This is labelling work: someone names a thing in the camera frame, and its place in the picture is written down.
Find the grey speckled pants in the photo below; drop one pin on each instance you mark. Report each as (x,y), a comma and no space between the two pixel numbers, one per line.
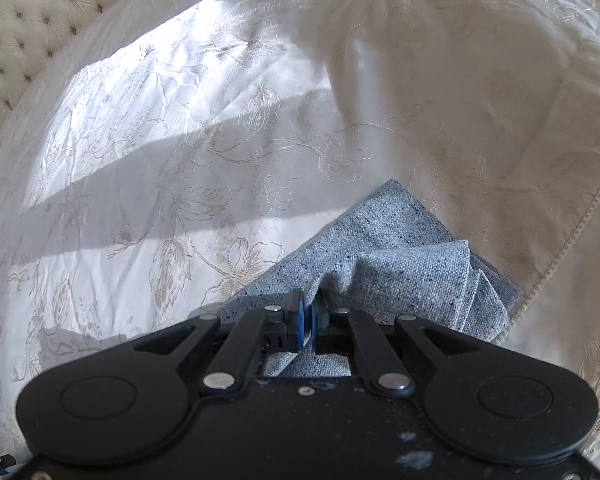
(395,240)

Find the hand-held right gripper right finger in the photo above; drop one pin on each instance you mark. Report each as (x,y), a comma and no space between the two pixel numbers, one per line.
(316,321)

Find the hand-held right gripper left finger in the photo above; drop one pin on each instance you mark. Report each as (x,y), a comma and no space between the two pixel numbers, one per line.
(296,321)

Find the cream embroidered pillow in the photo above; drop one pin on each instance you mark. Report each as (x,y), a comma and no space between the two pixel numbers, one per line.
(480,85)

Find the white embroidered bedspread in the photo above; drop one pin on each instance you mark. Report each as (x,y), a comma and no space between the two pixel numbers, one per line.
(180,160)

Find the cream tufted headboard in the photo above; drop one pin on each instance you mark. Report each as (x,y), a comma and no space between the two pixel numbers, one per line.
(35,25)

